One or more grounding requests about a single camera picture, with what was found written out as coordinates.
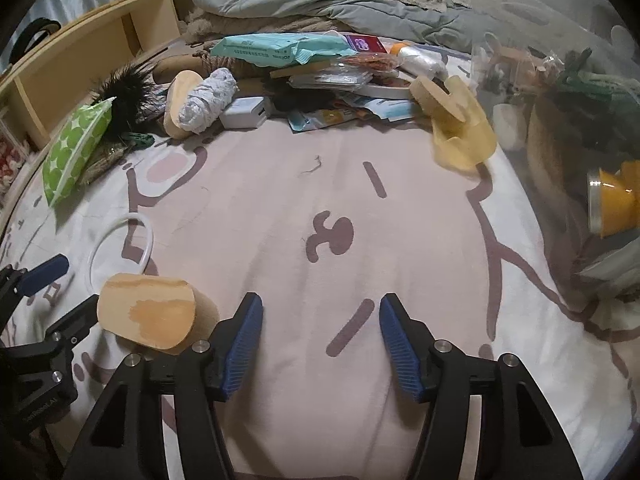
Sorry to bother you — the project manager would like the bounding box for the clear plastic packet stack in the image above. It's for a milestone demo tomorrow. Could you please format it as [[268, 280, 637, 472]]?
[[290, 67, 373, 92]]

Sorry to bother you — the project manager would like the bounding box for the white plastic bag roll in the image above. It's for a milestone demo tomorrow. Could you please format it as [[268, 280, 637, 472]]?
[[400, 45, 448, 81]]

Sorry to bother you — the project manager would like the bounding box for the white charger adapter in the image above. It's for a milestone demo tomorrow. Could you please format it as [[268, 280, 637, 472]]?
[[219, 97, 271, 131]]

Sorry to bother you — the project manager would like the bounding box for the rope-wrapped wooden post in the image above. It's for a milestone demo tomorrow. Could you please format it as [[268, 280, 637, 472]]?
[[152, 47, 271, 83]]

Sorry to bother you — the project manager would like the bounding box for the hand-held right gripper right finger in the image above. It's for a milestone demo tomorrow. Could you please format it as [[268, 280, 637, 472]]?
[[378, 294, 586, 480]]

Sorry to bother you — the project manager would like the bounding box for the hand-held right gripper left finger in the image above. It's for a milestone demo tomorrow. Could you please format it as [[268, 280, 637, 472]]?
[[62, 292, 264, 480]]

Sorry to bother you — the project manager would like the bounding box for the green rope bundle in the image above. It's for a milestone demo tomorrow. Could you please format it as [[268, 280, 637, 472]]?
[[560, 50, 640, 111]]

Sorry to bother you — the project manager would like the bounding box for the blue yellow packet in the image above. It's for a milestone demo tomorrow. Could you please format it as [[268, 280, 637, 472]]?
[[287, 105, 363, 134]]

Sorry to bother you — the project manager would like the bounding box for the brown furry item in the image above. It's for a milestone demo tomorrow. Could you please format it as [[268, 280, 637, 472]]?
[[525, 90, 608, 211]]

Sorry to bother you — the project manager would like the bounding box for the wooden bedside shelf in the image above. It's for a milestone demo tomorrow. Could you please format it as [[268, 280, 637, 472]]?
[[0, 0, 213, 153]]

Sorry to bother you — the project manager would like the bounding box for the white plastic ring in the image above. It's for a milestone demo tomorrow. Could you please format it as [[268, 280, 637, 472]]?
[[87, 212, 154, 293]]

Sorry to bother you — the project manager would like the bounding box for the clear plastic storage bin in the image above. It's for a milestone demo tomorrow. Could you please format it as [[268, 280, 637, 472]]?
[[450, 0, 640, 411]]

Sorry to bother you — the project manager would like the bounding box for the purple card box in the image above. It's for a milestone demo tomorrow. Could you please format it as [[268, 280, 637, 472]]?
[[342, 32, 388, 56]]

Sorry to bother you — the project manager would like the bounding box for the white yarn ball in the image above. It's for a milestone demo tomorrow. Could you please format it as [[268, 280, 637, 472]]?
[[177, 67, 238, 134]]

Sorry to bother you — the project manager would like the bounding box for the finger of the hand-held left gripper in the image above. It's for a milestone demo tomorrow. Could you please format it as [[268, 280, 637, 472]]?
[[46, 294, 101, 348], [0, 254, 70, 321]]

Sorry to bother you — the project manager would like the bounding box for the grey duvet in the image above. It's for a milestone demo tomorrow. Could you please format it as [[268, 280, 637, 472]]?
[[190, 0, 481, 53]]

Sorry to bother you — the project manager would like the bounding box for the red patterned cloth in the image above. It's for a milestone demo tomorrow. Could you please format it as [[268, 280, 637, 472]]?
[[0, 135, 32, 191]]

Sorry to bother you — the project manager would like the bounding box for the black feather duster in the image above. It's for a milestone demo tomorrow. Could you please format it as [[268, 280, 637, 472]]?
[[90, 60, 168, 126]]

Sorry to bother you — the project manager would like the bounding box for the orange red snack packet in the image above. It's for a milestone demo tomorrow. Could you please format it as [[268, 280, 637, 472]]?
[[342, 55, 403, 75]]

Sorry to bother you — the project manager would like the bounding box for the yellow tape roll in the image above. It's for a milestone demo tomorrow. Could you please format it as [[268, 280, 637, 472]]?
[[587, 160, 640, 238]]

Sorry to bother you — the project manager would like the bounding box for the teal wet wipes pack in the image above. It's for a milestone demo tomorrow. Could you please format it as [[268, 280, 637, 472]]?
[[210, 34, 358, 68]]

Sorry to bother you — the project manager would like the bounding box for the white oval hoop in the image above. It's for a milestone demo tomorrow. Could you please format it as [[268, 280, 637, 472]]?
[[350, 79, 416, 102]]

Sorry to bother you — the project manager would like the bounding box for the thick oval wooden block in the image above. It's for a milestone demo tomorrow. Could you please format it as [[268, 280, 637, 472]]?
[[97, 272, 221, 357]]

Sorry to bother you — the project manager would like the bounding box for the jute twine bundle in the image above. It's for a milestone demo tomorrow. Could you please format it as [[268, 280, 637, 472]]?
[[77, 142, 128, 186]]

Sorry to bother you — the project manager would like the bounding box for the white round puff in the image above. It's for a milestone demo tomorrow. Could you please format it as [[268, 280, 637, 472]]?
[[492, 102, 531, 151]]

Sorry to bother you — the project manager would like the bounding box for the notched wooden cutout piece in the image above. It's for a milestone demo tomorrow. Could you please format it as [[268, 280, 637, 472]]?
[[409, 76, 451, 117]]

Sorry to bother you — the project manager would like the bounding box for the green dotted tissue pack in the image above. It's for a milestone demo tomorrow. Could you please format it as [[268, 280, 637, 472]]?
[[42, 96, 117, 207]]

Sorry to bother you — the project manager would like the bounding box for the beige fleece blanket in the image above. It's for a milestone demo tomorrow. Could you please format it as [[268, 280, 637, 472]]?
[[187, 10, 351, 43]]

